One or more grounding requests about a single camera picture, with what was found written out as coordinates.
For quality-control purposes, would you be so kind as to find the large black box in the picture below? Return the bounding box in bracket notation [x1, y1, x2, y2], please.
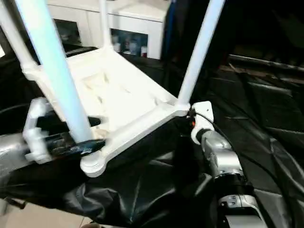
[162, 0, 304, 69]

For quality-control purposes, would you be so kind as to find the black metal table foot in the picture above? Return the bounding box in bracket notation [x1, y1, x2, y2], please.
[3, 196, 27, 210]

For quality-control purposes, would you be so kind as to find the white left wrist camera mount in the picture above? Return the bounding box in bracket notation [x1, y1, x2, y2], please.
[22, 97, 53, 165]

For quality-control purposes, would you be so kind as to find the white glass-door cabinet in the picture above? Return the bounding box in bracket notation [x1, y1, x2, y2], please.
[46, 0, 167, 60]

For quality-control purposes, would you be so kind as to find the dark horizontal metal rail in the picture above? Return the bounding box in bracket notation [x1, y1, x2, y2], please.
[228, 54, 304, 71]

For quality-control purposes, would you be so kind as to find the white plastic table top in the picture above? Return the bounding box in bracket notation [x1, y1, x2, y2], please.
[22, 46, 191, 178]

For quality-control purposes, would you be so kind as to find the white plastic table leg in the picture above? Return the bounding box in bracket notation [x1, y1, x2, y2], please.
[0, 0, 39, 72]
[177, 0, 227, 110]
[14, 0, 101, 172]
[98, 0, 113, 50]

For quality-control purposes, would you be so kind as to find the white blue carton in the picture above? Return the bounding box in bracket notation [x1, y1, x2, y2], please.
[123, 39, 134, 54]

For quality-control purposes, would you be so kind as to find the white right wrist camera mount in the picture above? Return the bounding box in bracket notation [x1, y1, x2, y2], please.
[190, 101, 214, 145]

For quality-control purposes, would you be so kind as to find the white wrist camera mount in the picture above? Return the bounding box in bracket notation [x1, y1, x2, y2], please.
[22, 97, 53, 165]
[190, 101, 214, 145]

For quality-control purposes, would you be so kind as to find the black plastic mat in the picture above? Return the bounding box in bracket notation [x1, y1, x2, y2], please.
[0, 42, 304, 228]

